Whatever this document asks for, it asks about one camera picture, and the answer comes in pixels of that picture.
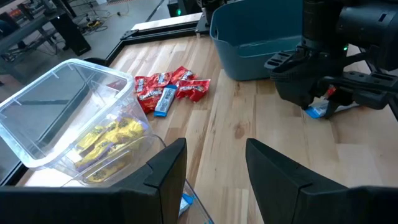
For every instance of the black aluminium table frame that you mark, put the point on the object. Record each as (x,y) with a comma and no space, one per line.
(161,31)

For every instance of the clear plastic bin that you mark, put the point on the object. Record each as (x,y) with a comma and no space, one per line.
(62,93)
(199,211)

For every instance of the teal plastic bin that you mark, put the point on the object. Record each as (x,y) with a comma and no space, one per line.
(248,37)

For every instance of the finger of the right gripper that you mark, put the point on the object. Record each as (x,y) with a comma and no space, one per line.
(292,84)
(367,88)

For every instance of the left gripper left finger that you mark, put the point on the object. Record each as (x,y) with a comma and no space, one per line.
(140,205)

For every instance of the black metal table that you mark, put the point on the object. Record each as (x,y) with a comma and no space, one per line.
(70,34)

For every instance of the red Skittles candy pack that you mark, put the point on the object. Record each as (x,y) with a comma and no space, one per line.
(183,74)
(160,79)
(149,96)
(331,91)
(192,90)

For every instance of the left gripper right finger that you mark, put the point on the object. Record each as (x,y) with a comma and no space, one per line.
(295,202)

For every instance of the white blue Hershey's bar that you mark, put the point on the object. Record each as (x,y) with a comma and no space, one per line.
(186,203)
(164,101)
(317,111)

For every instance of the yellow Butterfinger candy pack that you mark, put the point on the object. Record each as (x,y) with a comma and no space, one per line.
(105,171)
(91,138)
(129,130)
(99,154)

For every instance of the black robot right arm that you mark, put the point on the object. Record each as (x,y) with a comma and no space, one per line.
(367,25)

